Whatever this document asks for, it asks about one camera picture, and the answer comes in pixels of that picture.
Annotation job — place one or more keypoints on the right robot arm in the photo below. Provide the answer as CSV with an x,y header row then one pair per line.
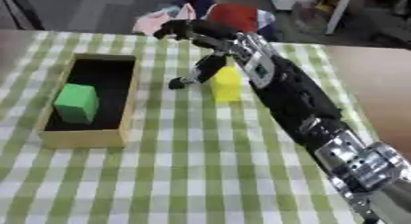
x,y
291,90

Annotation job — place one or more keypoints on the yellow block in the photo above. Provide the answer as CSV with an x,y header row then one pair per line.
x,y
226,85

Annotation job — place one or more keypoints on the black tripod leg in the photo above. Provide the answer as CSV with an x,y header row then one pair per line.
x,y
21,8

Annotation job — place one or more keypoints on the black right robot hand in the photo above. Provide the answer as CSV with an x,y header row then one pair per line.
x,y
206,30

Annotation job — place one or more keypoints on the green block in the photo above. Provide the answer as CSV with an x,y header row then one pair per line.
x,y
76,103

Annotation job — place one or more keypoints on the tan cardboard box black inside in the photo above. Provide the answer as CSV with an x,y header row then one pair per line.
x,y
88,100

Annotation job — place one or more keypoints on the pile of coloured cloth bags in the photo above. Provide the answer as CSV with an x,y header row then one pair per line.
x,y
225,15

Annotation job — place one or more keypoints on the white table leg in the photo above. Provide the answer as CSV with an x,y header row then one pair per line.
x,y
339,10

